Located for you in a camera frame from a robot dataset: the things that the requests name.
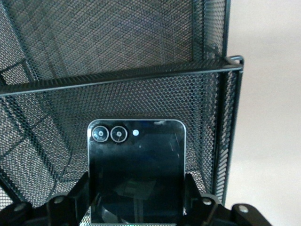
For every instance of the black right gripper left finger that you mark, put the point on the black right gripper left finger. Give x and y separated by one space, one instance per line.
58 207

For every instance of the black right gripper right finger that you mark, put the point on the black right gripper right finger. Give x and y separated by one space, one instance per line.
209 209

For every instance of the black flip phone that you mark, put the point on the black flip phone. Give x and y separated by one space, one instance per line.
136 164

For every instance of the black mesh two-tier tray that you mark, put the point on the black mesh two-tier tray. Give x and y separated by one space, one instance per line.
141 94

